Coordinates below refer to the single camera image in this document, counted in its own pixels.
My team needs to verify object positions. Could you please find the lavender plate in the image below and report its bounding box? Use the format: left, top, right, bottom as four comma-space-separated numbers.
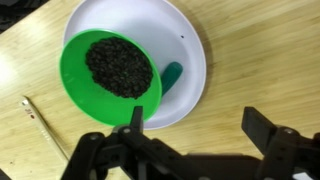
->
62, 0, 208, 131

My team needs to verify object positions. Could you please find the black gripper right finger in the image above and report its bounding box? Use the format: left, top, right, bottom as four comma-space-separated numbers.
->
241, 107, 320, 180

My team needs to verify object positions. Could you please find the wooden spoon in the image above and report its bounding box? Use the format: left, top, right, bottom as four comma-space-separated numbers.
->
20, 95, 70, 163

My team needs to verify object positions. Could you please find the heap of coffee beans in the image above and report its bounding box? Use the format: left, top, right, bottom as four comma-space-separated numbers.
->
85, 36, 155, 100

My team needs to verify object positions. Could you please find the dark green bowl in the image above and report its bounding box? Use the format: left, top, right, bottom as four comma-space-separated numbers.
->
59, 28, 163, 127

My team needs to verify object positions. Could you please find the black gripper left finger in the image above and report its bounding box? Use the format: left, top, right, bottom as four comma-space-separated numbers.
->
60, 105, 214, 180

